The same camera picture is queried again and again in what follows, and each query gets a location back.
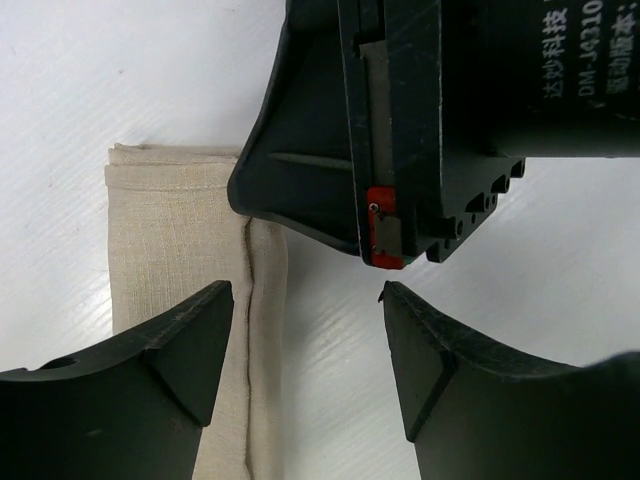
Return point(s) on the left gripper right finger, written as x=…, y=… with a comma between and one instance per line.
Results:
x=475, y=408

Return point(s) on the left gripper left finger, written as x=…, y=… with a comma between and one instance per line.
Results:
x=131, y=407

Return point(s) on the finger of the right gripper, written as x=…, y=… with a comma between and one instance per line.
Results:
x=295, y=168

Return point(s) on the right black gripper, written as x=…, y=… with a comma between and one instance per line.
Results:
x=446, y=100

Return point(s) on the beige cloth napkin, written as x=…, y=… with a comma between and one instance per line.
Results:
x=176, y=246

